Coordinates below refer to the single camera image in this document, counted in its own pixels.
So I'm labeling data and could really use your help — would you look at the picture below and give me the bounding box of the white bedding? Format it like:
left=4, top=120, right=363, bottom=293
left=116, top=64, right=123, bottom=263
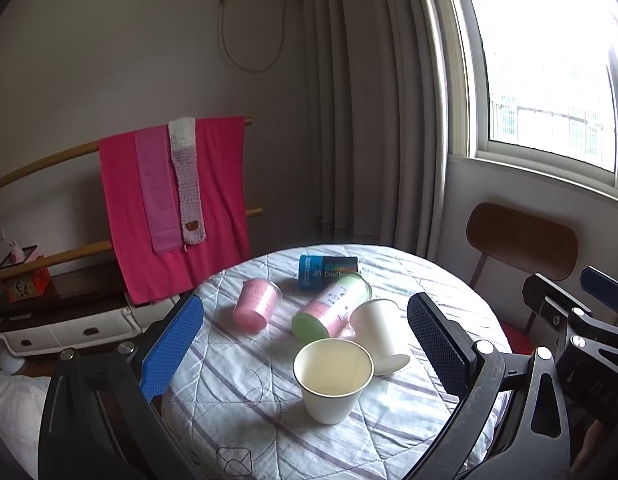
left=0, top=370, right=52, bottom=480

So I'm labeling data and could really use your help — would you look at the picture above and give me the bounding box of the white paper cup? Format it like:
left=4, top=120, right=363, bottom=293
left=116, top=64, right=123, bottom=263
left=349, top=298, right=411, bottom=377
left=293, top=339, right=375, bottom=426

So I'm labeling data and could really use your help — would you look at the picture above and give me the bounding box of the red seat cushion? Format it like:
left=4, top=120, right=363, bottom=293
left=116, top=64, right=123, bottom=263
left=502, top=324, right=534, bottom=357

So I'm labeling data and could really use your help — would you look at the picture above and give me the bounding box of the person's right forearm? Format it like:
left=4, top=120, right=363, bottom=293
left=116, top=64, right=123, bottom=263
left=572, top=417, right=615, bottom=480

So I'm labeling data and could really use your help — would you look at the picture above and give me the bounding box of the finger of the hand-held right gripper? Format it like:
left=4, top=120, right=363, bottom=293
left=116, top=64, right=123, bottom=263
left=580, top=266, right=618, bottom=313
left=523, top=274, right=594, bottom=333

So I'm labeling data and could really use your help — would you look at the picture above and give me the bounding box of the hot pink towel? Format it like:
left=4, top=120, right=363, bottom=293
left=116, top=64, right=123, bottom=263
left=98, top=116, right=252, bottom=306

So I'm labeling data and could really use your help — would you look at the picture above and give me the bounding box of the wooden towel rack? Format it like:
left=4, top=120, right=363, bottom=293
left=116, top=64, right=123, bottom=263
left=0, top=119, right=265, bottom=283

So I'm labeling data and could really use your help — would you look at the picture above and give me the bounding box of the light pink towel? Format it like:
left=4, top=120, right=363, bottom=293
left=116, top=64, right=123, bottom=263
left=135, top=127, right=182, bottom=255

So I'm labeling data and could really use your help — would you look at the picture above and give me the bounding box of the orange tissue box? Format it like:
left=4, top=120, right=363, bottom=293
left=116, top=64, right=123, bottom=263
left=0, top=245, right=52, bottom=303

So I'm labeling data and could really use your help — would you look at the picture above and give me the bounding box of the pink and green cup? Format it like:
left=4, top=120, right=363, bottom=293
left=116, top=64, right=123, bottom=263
left=291, top=272, right=372, bottom=339

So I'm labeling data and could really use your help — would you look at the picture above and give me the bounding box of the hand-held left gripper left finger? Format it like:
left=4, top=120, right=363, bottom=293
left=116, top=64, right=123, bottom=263
left=38, top=292, right=205, bottom=480

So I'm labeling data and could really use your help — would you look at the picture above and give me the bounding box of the grey curtain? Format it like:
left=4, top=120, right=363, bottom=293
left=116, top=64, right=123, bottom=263
left=301, top=0, right=470, bottom=261

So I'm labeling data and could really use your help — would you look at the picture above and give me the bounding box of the blue printed can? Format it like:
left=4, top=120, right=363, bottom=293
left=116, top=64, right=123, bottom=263
left=296, top=255, right=362, bottom=291

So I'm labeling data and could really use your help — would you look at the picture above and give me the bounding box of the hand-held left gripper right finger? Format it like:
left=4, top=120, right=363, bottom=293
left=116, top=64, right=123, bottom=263
left=404, top=292, right=572, bottom=480

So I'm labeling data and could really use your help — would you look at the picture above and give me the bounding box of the white drawer cabinet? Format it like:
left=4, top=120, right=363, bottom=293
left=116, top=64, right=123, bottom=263
left=0, top=265, right=190, bottom=358

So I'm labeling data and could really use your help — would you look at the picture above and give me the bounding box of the white framed window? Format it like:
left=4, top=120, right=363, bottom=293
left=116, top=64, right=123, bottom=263
left=439, top=0, right=618, bottom=196

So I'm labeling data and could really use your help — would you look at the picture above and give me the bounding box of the pink plastic cup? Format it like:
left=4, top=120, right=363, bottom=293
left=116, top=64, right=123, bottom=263
left=233, top=278, right=283, bottom=332

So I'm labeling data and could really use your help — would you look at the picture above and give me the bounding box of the brown wooden chair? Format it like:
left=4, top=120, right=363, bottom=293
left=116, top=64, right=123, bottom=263
left=466, top=202, right=580, bottom=333

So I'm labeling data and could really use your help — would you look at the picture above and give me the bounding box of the dark power cable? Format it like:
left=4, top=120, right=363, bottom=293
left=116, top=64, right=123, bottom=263
left=218, top=0, right=290, bottom=73

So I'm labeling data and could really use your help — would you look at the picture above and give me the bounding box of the white fan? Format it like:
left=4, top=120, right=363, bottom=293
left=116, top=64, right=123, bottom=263
left=0, top=332, right=26, bottom=373

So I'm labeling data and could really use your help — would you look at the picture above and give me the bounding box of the knitted pink and white scarf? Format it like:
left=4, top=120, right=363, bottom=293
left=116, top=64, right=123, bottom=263
left=168, top=117, right=206, bottom=246

